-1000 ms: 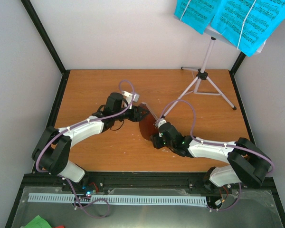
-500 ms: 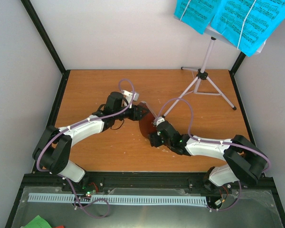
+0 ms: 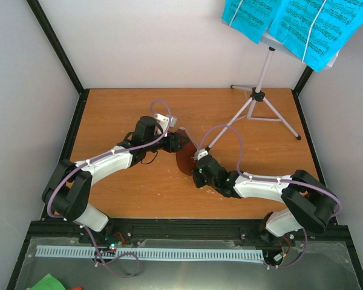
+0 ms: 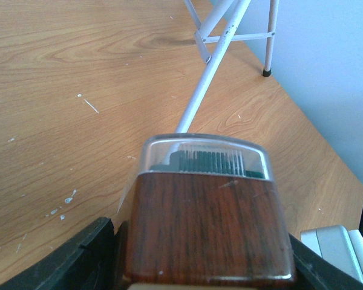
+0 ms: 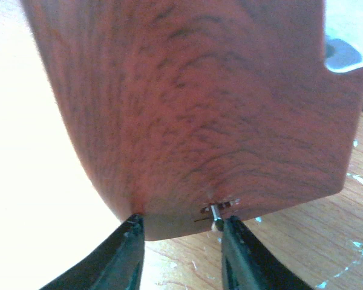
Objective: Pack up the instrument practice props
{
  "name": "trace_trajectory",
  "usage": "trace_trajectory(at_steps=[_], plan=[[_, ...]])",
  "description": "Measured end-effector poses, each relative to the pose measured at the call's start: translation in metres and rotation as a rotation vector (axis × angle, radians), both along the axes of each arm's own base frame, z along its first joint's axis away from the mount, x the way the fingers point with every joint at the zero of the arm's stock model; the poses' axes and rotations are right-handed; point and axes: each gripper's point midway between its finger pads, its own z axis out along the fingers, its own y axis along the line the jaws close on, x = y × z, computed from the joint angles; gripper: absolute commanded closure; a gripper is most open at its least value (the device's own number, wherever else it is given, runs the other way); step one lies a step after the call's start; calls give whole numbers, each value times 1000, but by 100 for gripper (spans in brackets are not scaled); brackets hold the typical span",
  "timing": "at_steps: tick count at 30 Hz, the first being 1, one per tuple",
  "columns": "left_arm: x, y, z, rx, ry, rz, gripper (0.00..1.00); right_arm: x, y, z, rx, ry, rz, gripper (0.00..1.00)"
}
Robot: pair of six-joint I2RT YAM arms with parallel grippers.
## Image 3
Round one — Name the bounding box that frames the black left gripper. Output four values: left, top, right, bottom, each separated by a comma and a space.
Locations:
145, 132, 189, 153

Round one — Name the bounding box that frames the brown wooden metronome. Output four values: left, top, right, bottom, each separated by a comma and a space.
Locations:
175, 127, 198, 176

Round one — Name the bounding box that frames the white tripod music stand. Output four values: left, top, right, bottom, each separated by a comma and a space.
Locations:
206, 32, 339, 151

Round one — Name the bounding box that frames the blue sheet music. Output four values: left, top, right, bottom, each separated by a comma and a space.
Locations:
221, 0, 282, 44
269, 1, 363, 72

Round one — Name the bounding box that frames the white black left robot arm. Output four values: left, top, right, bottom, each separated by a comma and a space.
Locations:
42, 115, 189, 243

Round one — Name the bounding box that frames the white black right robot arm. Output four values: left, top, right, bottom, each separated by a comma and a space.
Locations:
191, 155, 342, 245

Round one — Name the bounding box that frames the red paper piece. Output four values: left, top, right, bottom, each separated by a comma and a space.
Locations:
68, 286, 83, 290

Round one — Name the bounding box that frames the green paper sheet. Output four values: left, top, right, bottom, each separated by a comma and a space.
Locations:
28, 274, 66, 290

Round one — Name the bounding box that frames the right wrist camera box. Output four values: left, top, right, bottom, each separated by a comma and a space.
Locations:
193, 149, 209, 161

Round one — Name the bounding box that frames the light blue slotted cable duct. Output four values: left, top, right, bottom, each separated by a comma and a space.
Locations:
34, 245, 264, 263

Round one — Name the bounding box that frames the black front mounting rail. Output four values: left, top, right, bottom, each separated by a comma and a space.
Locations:
113, 218, 261, 245

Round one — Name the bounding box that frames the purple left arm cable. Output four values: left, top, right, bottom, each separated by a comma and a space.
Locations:
47, 100, 172, 278

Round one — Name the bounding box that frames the black aluminium frame post right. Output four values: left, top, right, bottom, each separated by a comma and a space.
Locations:
292, 66, 314, 96

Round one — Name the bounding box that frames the black aluminium frame post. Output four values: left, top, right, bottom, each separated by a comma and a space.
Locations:
292, 66, 314, 96
25, 0, 86, 91

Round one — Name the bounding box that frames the black aluminium frame post left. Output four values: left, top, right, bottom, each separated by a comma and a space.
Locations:
25, 0, 86, 91

